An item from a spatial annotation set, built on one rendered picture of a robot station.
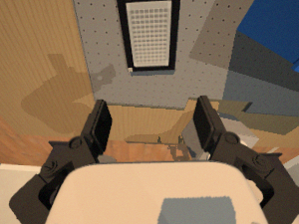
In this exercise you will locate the blue bin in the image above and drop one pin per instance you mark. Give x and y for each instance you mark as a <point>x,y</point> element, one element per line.
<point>275,25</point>

